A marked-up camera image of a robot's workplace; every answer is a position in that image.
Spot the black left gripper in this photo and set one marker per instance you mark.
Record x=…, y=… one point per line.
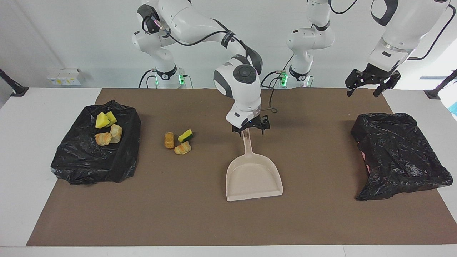
x=378, y=72

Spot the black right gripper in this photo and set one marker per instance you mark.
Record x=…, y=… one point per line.
x=250, y=124

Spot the beige plastic dustpan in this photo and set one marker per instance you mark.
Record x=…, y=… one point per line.
x=253, y=178

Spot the yellow green sponge piece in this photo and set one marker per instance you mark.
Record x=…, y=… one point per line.
x=185, y=135
x=112, y=117

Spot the toy croissant pastry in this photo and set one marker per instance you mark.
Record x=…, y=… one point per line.
x=116, y=132
x=103, y=139
x=182, y=148

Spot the brown toy bread roll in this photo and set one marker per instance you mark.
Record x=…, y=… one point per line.
x=169, y=141

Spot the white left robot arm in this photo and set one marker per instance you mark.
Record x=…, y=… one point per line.
x=310, y=39

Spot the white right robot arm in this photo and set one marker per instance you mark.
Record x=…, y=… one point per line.
x=242, y=89

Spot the black bag-lined pink bin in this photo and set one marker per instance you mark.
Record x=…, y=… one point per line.
x=396, y=157

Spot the black bag-lined trash bin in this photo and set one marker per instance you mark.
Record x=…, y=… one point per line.
x=85, y=164

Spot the green-lit left base box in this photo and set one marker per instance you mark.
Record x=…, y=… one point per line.
x=284, y=79

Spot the green-lit base box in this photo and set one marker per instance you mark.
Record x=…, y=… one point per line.
x=284, y=79
x=181, y=77

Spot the green-lit right base box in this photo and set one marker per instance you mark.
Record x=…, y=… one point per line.
x=181, y=77

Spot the blue object at edge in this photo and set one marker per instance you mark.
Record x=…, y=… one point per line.
x=454, y=108

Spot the brown table mat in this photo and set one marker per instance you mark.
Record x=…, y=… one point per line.
x=228, y=221

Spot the black camera stand clamp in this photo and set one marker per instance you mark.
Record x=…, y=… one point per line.
x=16, y=89
x=433, y=93

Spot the white wall power box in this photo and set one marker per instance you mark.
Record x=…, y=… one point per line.
x=64, y=76

